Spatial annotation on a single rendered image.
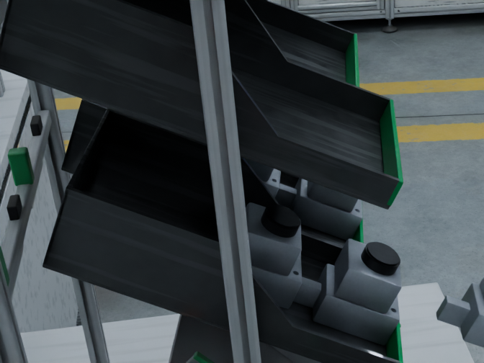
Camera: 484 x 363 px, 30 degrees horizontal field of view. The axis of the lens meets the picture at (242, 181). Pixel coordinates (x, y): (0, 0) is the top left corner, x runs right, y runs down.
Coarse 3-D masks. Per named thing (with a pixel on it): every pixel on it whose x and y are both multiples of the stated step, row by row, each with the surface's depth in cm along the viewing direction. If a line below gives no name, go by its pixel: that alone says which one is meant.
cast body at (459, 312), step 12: (468, 288) 74; (480, 288) 74; (444, 300) 73; (456, 300) 73; (468, 300) 73; (480, 300) 72; (444, 312) 73; (456, 312) 73; (468, 312) 72; (480, 312) 71; (456, 324) 73; (468, 324) 72; (480, 324) 71; (468, 336) 72; (480, 336) 72
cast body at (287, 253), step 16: (256, 208) 72; (272, 208) 70; (288, 208) 71; (256, 224) 70; (272, 224) 69; (288, 224) 69; (256, 240) 69; (272, 240) 69; (288, 240) 69; (256, 256) 70; (272, 256) 70; (288, 256) 70; (256, 272) 70; (272, 272) 71; (288, 272) 70; (272, 288) 71; (288, 288) 71; (288, 304) 72
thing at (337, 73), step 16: (256, 0) 84; (272, 16) 84; (288, 16) 84; (304, 16) 84; (272, 32) 83; (288, 32) 85; (304, 32) 85; (320, 32) 84; (336, 32) 84; (352, 32) 84; (288, 48) 81; (304, 48) 83; (320, 48) 84; (336, 48) 85; (352, 48) 82; (304, 64) 80; (320, 64) 81; (336, 64) 82; (352, 64) 79; (352, 80) 76
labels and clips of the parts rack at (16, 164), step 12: (0, 12) 78; (0, 24) 78; (36, 120) 85; (36, 132) 85; (12, 156) 75; (24, 156) 75; (12, 168) 76; (24, 168) 76; (24, 180) 77; (36, 192) 85; (12, 204) 71; (12, 216) 72; (0, 252) 63; (12, 288) 71
